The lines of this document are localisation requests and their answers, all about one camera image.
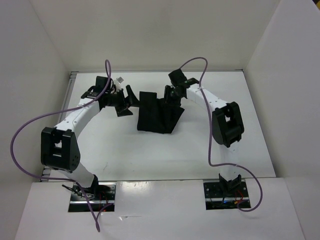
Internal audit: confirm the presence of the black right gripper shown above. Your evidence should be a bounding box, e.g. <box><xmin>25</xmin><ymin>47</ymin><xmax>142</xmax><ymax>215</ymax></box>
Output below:
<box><xmin>161</xmin><ymin>85</ymin><xmax>183</xmax><ymax>110</ymax></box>

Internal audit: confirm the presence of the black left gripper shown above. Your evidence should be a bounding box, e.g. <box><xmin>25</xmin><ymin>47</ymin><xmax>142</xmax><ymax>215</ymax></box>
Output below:
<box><xmin>105</xmin><ymin>85</ymin><xmax>143</xmax><ymax>117</ymax></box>

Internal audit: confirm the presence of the black pleated skirt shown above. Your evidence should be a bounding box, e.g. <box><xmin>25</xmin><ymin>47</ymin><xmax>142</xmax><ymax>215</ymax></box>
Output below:
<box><xmin>137</xmin><ymin>91</ymin><xmax>185</xmax><ymax>134</ymax></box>

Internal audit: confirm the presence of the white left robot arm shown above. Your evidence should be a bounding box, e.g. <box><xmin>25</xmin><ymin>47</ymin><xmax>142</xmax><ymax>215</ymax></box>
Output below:
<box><xmin>40</xmin><ymin>76</ymin><xmax>139</xmax><ymax>200</ymax></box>

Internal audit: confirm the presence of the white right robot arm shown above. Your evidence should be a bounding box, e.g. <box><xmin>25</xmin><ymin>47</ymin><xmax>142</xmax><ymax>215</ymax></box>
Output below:
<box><xmin>164</xmin><ymin>69</ymin><xmax>244</xmax><ymax>197</ymax></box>

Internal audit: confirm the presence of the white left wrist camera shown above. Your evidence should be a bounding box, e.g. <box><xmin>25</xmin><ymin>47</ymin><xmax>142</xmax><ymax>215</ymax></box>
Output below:
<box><xmin>113</xmin><ymin>76</ymin><xmax>124</xmax><ymax>93</ymax></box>

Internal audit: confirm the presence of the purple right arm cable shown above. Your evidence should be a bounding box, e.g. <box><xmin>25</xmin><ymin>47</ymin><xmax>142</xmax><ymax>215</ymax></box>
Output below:
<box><xmin>179</xmin><ymin>58</ymin><xmax>264</xmax><ymax>212</ymax></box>

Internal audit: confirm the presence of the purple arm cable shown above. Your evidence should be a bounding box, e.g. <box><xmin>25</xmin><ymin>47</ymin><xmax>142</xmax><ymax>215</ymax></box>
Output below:
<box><xmin>179</xmin><ymin>58</ymin><xmax>264</xmax><ymax>212</ymax></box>
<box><xmin>10</xmin><ymin>59</ymin><xmax>112</xmax><ymax>232</ymax></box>

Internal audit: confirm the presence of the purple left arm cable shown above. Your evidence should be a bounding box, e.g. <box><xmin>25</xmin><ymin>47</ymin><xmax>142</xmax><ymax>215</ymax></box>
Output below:
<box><xmin>10</xmin><ymin>59</ymin><xmax>112</xmax><ymax>232</ymax></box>

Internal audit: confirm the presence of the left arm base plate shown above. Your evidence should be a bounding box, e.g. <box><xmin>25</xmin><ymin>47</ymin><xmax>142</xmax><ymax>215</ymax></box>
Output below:
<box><xmin>68</xmin><ymin>182</ymin><xmax>117</xmax><ymax>213</ymax></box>

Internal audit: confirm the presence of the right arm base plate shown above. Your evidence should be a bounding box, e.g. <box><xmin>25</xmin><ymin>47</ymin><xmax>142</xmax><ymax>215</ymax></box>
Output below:
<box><xmin>203</xmin><ymin>180</ymin><xmax>251</xmax><ymax>210</ymax></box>

